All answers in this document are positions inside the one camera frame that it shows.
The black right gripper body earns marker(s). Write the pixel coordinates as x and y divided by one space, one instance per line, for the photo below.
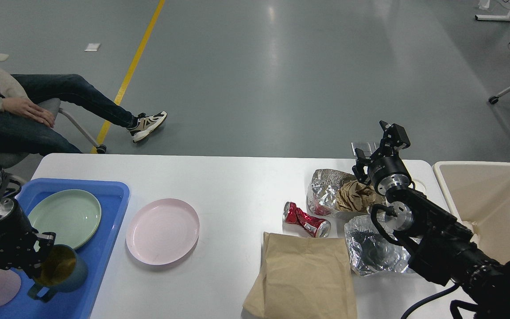
387 174

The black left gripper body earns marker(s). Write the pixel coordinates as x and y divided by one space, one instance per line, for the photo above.
13 224

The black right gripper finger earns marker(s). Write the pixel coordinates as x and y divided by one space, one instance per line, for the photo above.
394 139
359 169

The brown paper ball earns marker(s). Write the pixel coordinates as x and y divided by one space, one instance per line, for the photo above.
356 197

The dark teal mug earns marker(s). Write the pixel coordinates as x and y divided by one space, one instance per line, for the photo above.
63 271

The pink plate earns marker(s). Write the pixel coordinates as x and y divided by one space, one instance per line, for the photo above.
163 231

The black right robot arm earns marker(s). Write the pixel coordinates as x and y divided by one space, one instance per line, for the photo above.
439 246

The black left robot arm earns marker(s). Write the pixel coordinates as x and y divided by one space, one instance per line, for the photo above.
9 187

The floor outlet plates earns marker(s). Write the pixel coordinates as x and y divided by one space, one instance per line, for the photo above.
367 148

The translucent plastic cup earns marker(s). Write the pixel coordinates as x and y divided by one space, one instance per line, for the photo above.
419 186

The green plate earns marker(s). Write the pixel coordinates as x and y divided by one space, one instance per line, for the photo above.
73 215

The crumpled foil bag upper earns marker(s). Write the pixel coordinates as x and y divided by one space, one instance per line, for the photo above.
320 197

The crushed red soda can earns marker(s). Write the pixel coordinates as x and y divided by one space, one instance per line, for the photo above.
314 226

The grey office chair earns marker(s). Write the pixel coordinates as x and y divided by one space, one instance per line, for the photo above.
53 105

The blue plastic tray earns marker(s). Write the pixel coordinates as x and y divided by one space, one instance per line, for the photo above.
113 198

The crumpled foil sheet lower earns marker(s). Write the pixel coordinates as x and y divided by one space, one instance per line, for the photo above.
370 253

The beige plastic bin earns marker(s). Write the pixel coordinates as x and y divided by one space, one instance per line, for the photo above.
478 194

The brown paper bag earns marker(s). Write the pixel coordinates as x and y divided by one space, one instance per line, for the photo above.
303 278

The seated person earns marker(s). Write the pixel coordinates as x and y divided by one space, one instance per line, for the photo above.
26 127

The white paper on floor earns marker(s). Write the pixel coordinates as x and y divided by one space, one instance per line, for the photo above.
92 47

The white table leg frame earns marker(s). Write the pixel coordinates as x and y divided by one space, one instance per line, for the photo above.
494 10

